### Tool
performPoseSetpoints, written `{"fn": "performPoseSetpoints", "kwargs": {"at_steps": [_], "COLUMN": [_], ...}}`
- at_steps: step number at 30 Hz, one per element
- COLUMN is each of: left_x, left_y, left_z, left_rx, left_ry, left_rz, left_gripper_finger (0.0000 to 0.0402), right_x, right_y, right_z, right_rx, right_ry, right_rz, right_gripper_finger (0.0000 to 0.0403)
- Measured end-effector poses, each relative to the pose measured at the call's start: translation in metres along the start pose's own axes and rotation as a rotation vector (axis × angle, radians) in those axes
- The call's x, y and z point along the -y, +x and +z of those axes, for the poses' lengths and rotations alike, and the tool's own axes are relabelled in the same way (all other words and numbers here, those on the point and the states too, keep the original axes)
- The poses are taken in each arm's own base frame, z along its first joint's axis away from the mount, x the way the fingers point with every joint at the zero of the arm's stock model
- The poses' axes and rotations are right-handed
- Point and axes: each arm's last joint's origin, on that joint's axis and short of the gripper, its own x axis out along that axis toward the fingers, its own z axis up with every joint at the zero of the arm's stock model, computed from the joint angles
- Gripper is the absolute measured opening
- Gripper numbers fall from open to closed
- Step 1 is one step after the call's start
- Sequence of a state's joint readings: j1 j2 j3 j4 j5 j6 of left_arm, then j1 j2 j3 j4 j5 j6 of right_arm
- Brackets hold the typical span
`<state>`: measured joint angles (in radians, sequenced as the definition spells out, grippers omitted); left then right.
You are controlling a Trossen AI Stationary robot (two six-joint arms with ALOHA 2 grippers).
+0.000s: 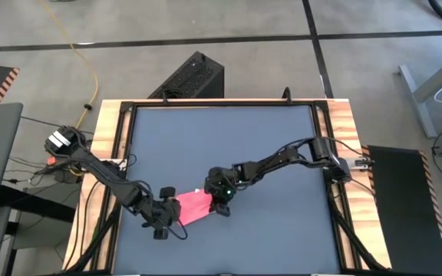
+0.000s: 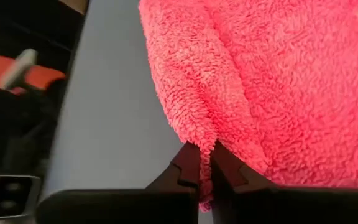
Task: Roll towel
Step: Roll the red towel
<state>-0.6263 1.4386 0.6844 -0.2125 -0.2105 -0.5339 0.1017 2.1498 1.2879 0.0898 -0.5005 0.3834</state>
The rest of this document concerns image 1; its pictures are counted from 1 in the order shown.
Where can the pink fluffy towel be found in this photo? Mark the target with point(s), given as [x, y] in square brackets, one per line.
[192, 207]

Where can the large black striped-edge mat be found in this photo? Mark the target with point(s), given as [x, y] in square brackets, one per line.
[401, 214]

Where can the black computer tower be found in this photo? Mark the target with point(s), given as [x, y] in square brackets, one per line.
[194, 76]

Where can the black metal beam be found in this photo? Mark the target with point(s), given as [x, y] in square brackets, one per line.
[33, 203]

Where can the black metal table frame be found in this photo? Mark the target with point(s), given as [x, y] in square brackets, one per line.
[225, 103]

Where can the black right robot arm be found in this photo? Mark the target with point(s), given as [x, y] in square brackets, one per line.
[282, 157]

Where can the black power strip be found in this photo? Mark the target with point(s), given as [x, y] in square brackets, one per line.
[63, 174]

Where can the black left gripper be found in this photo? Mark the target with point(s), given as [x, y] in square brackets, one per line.
[156, 214]

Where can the black frame clamp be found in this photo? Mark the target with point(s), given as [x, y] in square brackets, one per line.
[287, 96]
[164, 97]

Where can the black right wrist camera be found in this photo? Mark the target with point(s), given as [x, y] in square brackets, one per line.
[215, 188]

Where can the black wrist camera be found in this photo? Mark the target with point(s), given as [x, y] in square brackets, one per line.
[215, 188]
[173, 211]

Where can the grey metal desk leg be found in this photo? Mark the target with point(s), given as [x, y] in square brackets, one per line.
[416, 99]

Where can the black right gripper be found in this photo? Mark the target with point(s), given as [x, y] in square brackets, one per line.
[230, 184]

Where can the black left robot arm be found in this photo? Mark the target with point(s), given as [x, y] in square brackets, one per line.
[102, 168]

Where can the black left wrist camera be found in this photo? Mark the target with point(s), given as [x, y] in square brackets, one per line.
[173, 211]

